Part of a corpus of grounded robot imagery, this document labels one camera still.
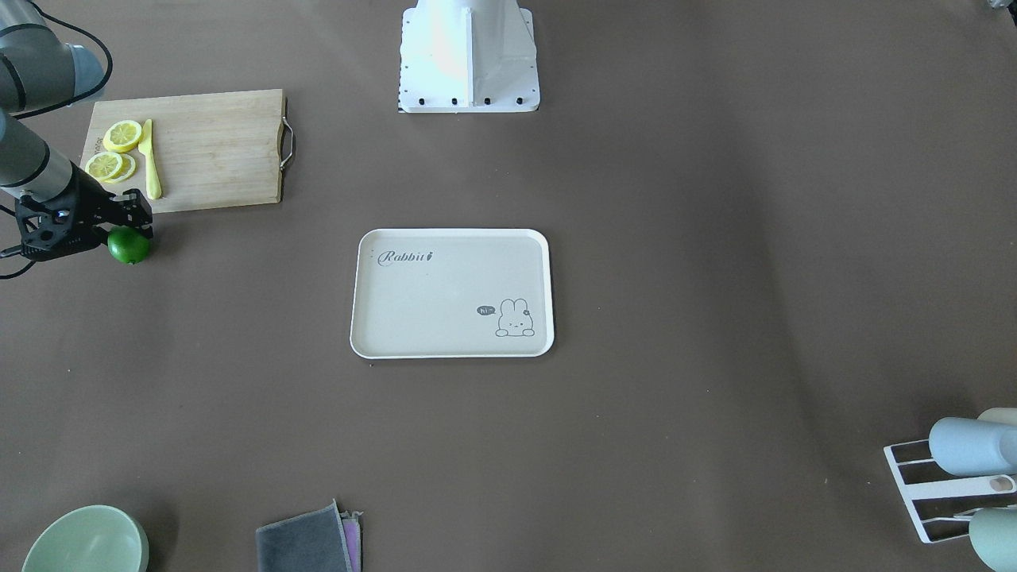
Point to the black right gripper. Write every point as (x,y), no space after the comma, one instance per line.
(89,195)

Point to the green lime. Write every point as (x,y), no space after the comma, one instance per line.
(127,245)

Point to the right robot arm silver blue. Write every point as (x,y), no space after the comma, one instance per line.
(40,73)

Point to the cream rabbit tray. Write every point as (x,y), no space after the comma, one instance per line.
(452,293)

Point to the lemon slice lower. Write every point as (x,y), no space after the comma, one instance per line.
(106,165)

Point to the lemon slice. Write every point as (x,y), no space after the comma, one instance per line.
(122,136)
(106,165)

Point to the lemon slice hidden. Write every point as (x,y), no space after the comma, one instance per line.
(126,171)

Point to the yellow plastic knife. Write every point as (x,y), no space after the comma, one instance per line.
(153,185)

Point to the lemon slice upper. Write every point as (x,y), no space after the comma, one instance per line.
(122,136)

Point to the wooden cutting board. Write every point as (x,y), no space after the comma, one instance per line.
(211,151)

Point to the green bowl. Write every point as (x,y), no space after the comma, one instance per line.
(93,538)

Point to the pink cloth under grey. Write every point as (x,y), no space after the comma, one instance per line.
(352,531)

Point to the light blue cup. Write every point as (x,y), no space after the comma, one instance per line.
(973,448)

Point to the white cup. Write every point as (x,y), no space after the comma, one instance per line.
(1003,415)

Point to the green cup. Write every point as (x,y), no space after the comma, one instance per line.
(992,534)

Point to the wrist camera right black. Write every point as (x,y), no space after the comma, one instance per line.
(58,227)

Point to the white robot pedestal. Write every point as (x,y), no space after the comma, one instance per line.
(461,57)

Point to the white wire cup rack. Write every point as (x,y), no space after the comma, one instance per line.
(939,504)

